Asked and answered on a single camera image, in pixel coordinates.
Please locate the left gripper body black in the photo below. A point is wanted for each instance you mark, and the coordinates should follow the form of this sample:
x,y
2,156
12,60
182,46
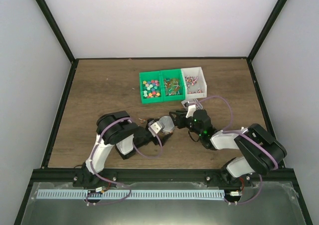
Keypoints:
x,y
144,143

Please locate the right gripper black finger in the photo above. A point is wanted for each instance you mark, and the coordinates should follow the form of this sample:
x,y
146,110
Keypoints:
x,y
176,115
178,124

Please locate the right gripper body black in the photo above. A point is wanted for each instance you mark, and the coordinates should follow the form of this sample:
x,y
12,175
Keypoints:
x,y
188,127

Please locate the round grey metal lid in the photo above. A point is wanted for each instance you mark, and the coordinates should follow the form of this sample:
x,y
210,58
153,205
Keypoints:
x,y
167,123

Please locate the lilac slotted plastic scoop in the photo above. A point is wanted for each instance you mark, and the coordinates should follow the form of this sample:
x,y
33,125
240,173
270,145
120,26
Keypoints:
x,y
191,101

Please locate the green bin candies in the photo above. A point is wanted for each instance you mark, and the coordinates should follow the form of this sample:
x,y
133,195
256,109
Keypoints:
x,y
151,87
172,85

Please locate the white bin striped candies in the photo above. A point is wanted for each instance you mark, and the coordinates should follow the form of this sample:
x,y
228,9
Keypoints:
x,y
195,84

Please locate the clear plastic round container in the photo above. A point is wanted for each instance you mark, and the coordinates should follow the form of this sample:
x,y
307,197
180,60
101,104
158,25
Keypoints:
x,y
167,132

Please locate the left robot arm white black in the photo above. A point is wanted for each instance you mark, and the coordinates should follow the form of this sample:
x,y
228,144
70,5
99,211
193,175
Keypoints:
x,y
118,130

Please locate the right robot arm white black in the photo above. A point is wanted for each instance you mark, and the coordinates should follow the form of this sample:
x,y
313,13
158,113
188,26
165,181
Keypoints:
x,y
261,152

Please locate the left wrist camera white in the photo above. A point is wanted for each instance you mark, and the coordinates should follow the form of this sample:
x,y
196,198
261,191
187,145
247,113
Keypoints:
x,y
155,128

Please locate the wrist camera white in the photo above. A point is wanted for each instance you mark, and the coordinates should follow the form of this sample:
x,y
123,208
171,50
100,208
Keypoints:
x,y
191,108
155,128

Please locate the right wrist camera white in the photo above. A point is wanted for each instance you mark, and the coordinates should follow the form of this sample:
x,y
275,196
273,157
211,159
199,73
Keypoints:
x,y
191,108

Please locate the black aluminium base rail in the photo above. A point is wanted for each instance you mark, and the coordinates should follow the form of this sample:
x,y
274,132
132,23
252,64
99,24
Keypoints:
x,y
210,177

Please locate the light blue slotted cable duct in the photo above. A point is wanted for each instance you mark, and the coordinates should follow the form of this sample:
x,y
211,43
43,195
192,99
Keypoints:
x,y
132,195

